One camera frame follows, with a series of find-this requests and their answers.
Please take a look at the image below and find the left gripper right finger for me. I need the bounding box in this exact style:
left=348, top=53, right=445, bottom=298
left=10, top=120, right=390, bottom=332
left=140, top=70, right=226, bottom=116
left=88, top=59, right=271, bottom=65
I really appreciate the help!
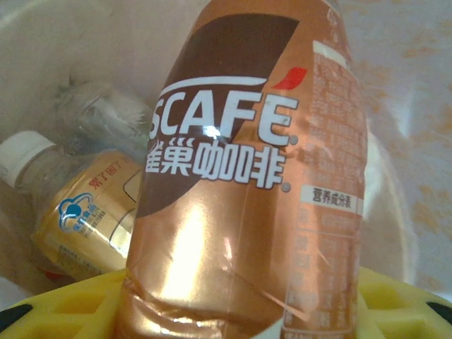
left=356, top=266, right=452, bottom=339

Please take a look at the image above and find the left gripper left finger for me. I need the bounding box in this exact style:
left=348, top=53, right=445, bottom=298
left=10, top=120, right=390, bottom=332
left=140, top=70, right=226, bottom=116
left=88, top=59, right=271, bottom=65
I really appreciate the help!
left=0, top=268, right=128, bottom=339

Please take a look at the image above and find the gold label white cap bottle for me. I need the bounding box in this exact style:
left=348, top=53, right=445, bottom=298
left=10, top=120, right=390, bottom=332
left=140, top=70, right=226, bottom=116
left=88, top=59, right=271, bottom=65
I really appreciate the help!
left=0, top=130, right=149, bottom=280

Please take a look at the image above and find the brown coffee plastic bottle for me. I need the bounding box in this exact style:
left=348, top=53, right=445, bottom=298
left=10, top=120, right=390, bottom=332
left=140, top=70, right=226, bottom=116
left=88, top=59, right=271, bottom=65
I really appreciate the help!
left=116, top=0, right=370, bottom=339

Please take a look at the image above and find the clear plastic bottle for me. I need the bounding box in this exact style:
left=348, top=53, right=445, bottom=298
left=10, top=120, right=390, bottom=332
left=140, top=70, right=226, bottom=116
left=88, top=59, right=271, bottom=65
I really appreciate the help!
left=52, top=73, right=156, bottom=160

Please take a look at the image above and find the cream plastic bin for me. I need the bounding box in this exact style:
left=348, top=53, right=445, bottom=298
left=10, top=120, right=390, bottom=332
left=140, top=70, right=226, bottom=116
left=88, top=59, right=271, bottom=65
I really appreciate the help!
left=0, top=0, right=452, bottom=308

